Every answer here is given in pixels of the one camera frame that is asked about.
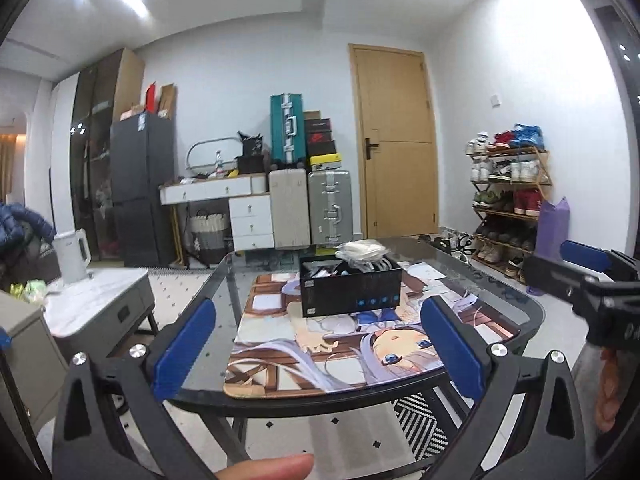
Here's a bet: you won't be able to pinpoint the blue puffer jacket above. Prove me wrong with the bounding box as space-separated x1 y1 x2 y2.
1 203 56 271

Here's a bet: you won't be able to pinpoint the woven laundry basket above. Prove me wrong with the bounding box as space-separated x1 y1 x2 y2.
189 214 230 266

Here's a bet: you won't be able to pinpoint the bagged white rope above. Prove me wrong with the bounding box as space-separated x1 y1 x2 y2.
333 238 392 266

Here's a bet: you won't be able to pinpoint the black shoe boxes stack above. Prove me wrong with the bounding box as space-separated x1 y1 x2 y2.
303 110 342 169

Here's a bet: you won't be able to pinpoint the white electric kettle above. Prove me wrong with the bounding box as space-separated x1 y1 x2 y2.
52 229 92 285

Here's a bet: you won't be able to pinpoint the plastic water bottle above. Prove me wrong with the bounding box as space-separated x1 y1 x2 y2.
215 151 224 178

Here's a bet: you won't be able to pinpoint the wooden shoe rack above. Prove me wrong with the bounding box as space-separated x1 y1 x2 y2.
465 124 553 283

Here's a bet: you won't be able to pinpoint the black refrigerator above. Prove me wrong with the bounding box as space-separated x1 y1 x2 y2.
111 112 176 268

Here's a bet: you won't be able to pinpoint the grey marble side table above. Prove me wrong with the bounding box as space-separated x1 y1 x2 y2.
44 268 158 360

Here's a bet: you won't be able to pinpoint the wooden door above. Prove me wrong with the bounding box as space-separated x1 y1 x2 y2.
349 44 439 238

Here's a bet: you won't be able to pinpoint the person's hand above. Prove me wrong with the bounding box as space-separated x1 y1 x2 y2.
215 453 314 480

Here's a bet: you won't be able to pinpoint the purple bag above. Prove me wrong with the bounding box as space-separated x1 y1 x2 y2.
527 195 573 297

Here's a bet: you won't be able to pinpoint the black storage box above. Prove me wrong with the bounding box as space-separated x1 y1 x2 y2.
298 255 402 318

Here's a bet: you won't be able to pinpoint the black handbag on desk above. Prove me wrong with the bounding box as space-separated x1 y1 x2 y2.
236 131 264 174

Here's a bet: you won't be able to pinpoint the teal suitcase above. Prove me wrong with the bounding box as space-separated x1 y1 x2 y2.
270 93 307 168

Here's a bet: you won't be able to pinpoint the silver aluminium suitcase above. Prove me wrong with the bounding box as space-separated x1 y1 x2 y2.
308 169 354 247

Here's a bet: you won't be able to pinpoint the white drawer desk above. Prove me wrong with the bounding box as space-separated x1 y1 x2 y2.
159 173 277 252

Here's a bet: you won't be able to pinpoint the beige suitcase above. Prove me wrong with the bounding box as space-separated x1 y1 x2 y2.
269 169 311 249

